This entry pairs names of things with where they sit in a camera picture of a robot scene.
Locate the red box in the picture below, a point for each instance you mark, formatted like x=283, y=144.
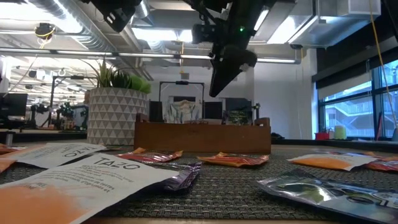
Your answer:
x=321, y=136

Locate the grey woven placemat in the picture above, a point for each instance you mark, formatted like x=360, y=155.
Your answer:
x=217, y=193

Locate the wooden three-compartment tray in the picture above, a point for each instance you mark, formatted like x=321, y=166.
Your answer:
x=202, y=138

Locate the dark purple foil tea packet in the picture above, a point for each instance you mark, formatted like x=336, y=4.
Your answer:
x=237, y=117
x=183, y=177
x=311, y=193

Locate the black camera stand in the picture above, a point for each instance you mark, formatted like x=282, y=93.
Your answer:
x=257, y=110

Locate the black ceiling device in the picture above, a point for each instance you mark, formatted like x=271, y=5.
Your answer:
x=44, y=30

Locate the background robot arms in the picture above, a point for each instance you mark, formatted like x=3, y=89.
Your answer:
x=66, y=112

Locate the wide black monitor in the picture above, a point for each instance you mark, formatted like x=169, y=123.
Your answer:
x=237, y=104

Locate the black bag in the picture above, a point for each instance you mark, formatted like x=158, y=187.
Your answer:
x=276, y=136

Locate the large glass window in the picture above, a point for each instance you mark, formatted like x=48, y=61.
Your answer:
x=348, y=115

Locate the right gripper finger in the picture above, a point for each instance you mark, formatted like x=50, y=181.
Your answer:
x=242, y=59
x=222, y=77

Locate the green container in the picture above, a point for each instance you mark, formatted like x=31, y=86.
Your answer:
x=340, y=132

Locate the long linear ceiling light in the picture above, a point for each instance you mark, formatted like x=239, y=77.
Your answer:
x=140, y=55

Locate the black background station frame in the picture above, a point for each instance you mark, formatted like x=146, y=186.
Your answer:
x=182, y=82

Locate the small black monitor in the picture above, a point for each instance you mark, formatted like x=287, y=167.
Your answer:
x=155, y=110
x=213, y=109

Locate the light cloth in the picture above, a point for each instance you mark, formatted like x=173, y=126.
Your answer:
x=182, y=110

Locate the large black monitor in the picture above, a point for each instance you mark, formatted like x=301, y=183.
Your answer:
x=12, y=104

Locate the succulent in patterned white pot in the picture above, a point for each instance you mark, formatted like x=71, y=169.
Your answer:
x=116, y=118

